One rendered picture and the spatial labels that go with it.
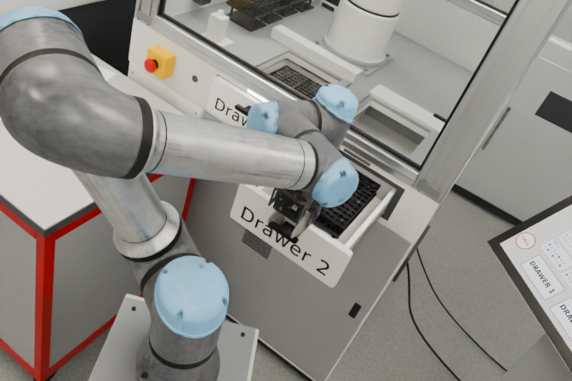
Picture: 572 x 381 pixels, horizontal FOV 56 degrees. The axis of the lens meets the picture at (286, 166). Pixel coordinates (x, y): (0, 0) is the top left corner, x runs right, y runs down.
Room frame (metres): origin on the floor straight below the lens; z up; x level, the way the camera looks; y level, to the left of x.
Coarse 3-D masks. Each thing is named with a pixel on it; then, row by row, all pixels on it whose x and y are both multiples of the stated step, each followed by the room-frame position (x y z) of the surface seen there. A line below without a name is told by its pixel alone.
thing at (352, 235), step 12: (360, 168) 1.20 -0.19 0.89; (360, 180) 1.19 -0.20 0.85; (384, 192) 1.17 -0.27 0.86; (372, 204) 1.14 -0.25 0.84; (384, 204) 1.08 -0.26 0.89; (360, 216) 1.07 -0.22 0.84; (372, 216) 1.01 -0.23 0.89; (348, 228) 1.01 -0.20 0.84; (360, 228) 0.96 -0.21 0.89; (336, 240) 0.96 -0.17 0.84; (348, 240) 0.97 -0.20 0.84; (360, 240) 0.97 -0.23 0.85
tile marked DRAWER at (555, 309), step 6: (564, 300) 0.83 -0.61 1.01; (570, 300) 0.83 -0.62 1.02; (552, 306) 0.83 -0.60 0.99; (558, 306) 0.82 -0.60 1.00; (564, 306) 0.82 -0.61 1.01; (570, 306) 0.82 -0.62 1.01; (552, 312) 0.81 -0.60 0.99; (558, 312) 0.81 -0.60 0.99; (564, 312) 0.81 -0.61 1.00; (570, 312) 0.81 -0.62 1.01; (558, 318) 0.80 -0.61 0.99; (564, 318) 0.80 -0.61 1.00; (570, 318) 0.80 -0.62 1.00; (564, 324) 0.79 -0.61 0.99; (570, 324) 0.79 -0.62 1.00; (564, 330) 0.78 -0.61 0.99; (570, 330) 0.78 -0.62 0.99; (570, 336) 0.77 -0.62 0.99
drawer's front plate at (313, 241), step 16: (240, 192) 0.92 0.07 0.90; (256, 192) 0.91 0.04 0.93; (240, 208) 0.91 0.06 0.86; (256, 208) 0.90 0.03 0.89; (272, 208) 0.89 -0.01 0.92; (240, 224) 0.91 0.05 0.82; (272, 240) 0.88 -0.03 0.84; (304, 240) 0.86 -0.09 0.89; (320, 240) 0.85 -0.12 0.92; (288, 256) 0.86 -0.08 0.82; (320, 256) 0.84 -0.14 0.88; (336, 256) 0.83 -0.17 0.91; (336, 272) 0.82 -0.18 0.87
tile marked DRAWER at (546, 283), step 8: (536, 256) 0.93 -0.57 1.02; (520, 264) 0.92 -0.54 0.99; (528, 264) 0.92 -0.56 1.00; (536, 264) 0.91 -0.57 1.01; (544, 264) 0.91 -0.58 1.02; (528, 272) 0.90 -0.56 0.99; (536, 272) 0.90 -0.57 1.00; (544, 272) 0.90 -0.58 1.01; (552, 272) 0.89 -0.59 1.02; (536, 280) 0.88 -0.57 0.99; (544, 280) 0.88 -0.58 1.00; (552, 280) 0.88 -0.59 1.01; (536, 288) 0.87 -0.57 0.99; (544, 288) 0.86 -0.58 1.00; (552, 288) 0.86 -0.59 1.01; (560, 288) 0.86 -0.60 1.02; (544, 296) 0.85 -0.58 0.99; (552, 296) 0.84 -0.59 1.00
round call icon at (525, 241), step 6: (522, 234) 0.99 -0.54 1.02; (528, 234) 0.99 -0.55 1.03; (516, 240) 0.98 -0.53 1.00; (522, 240) 0.98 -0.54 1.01; (528, 240) 0.97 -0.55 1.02; (534, 240) 0.97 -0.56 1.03; (522, 246) 0.96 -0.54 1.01; (528, 246) 0.96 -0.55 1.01; (534, 246) 0.96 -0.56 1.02; (522, 252) 0.95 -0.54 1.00
